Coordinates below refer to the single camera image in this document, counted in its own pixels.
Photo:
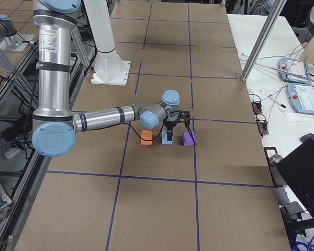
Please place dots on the lower teach pendant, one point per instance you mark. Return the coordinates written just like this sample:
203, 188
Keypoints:
301, 97

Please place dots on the upper orange connector box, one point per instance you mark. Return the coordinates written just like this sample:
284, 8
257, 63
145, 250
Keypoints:
257, 107

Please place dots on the black marker pen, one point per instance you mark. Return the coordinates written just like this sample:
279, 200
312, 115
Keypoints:
277, 102

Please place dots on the black monitor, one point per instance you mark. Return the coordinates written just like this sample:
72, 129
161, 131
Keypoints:
297, 169

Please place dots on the light blue foam block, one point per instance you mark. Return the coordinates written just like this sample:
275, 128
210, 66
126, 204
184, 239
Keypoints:
164, 138

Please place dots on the upper teach pendant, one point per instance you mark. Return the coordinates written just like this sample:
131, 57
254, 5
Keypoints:
295, 71

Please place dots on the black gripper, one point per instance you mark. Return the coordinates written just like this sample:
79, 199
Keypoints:
170, 124

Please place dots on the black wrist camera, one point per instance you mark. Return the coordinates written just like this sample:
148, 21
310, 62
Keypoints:
184, 117

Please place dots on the purple foam block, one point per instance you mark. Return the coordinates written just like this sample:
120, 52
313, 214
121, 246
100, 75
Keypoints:
189, 139

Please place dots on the aluminium frame post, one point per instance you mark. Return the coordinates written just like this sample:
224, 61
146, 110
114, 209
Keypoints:
262, 38

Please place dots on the orange foam block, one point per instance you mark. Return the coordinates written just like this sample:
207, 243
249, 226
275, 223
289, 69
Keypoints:
146, 137

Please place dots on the teach pendant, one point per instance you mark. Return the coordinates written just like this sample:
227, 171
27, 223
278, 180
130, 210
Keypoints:
295, 71
301, 97

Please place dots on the steel cup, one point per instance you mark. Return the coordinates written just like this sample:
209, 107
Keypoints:
274, 159

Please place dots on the orange connector box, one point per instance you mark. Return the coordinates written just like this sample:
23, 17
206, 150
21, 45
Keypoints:
257, 107
262, 127

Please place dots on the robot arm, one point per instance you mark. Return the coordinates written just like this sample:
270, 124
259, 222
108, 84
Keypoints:
10, 39
54, 125

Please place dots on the lower orange connector box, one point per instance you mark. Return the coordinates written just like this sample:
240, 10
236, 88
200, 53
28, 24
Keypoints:
262, 127

